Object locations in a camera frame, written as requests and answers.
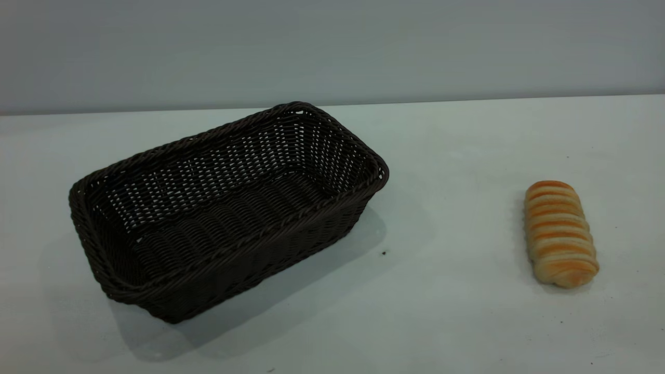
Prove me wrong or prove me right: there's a black woven plastic basket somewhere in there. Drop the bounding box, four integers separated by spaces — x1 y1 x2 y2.
69 101 390 324

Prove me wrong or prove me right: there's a striped golden bread roll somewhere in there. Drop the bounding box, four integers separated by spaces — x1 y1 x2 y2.
524 180 600 289

